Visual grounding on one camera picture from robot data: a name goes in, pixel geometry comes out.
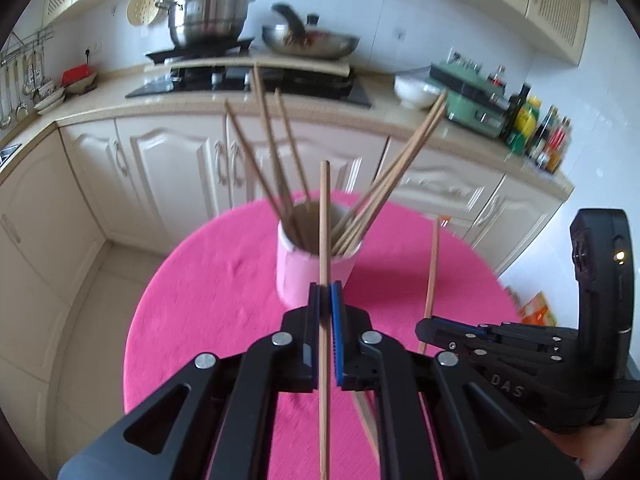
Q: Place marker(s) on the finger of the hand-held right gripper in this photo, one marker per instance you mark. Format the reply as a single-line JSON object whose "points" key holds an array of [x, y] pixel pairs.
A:
{"points": [[520, 352], [460, 329]]}

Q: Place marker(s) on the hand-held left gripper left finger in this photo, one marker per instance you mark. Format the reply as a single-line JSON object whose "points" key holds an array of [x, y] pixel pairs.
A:
{"points": [[314, 320]]}

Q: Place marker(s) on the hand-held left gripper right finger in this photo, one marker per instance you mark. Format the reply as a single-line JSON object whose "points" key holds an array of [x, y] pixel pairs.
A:
{"points": [[337, 330]]}

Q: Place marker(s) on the pink cup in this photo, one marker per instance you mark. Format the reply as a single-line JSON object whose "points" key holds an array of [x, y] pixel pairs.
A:
{"points": [[300, 275]]}

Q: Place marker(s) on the long wooden chopstick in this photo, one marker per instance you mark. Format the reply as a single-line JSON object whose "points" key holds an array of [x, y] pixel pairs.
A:
{"points": [[433, 270], [324, 210], [367, 425]]}

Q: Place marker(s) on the bunch of wooden chopsticks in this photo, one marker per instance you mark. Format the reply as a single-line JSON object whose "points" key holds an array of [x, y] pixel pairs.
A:
{"points": [[385, 182]]}

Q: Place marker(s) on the person's right hand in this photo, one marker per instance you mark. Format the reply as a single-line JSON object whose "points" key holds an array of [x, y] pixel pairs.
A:
{"points": [[610, 452]]}

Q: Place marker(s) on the orange food bag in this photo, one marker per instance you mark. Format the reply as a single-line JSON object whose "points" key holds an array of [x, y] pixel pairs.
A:
{"points": [[537, 310]]}

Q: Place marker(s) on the pink round tablecloth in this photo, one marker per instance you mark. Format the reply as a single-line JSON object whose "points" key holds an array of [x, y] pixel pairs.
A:
{"points": [[210, 285]]}

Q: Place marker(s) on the row of condiment bottles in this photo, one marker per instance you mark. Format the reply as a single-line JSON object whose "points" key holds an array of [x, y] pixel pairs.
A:
{"points": [[545, 135]]}

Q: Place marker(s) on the cream kitchen base cabinet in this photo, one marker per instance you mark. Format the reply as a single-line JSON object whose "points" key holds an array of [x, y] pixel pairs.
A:
{"points": [[170, 170]]}

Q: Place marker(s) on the black gas stove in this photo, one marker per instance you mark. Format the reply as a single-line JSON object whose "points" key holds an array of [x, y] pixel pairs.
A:
{"points": [[320, 91]]}

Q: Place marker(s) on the green countertop appliance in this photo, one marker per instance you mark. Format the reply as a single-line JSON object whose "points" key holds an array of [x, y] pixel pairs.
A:
{"points": [[470, 97]]}

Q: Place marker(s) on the white bowl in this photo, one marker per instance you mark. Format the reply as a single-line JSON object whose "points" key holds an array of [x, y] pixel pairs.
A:
{"points": [[417, 92]]}

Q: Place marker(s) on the steel wok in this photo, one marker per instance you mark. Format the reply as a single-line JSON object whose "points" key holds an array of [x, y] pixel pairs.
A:
{"points": [[320, 47]]}

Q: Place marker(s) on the beige kitchen countertop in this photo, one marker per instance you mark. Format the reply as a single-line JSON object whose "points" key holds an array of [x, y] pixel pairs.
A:
{"points": [[110, 102]]}

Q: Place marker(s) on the stainless steel pot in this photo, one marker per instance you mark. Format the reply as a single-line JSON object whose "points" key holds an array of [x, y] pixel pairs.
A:
{"points": [[210, 20]]}

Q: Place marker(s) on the red container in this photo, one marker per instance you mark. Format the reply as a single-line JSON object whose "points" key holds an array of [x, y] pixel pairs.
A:
{"points": [[75, 75]]}

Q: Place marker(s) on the white dish stack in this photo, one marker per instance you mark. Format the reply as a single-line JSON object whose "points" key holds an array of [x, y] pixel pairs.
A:
{"points": [[50, 101]]}

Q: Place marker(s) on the steel sink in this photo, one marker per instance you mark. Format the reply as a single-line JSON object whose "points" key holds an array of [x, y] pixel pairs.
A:
{"points": [[7, 150]]}

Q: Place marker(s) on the cream perforated strainer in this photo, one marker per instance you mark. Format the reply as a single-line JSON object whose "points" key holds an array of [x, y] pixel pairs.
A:
{"points": [[141, 7]]}

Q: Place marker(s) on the hanging kitchen utensil rack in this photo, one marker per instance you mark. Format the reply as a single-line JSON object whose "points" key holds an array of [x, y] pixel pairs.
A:
{"points": [[20, 80]]}

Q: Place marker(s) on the white wall socket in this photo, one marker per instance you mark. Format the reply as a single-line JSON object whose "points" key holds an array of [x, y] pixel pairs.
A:
{"points": [[92, 51]]}

